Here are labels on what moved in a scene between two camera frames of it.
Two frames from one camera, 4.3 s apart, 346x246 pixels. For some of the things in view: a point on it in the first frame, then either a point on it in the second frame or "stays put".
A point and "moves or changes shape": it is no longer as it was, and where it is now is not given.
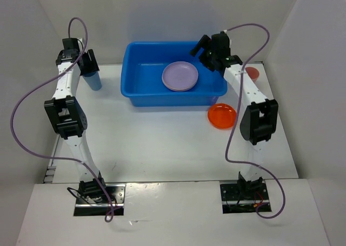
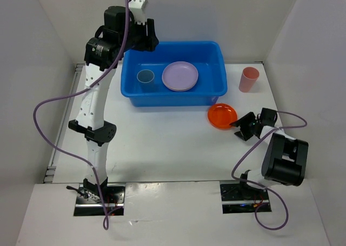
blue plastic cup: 94,80 moves or changes shape
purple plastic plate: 180,75 stays put
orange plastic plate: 221,116 stays put
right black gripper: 203,41 -> 248,117
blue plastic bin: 142,65 stays put
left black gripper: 93,66 -> 149,42
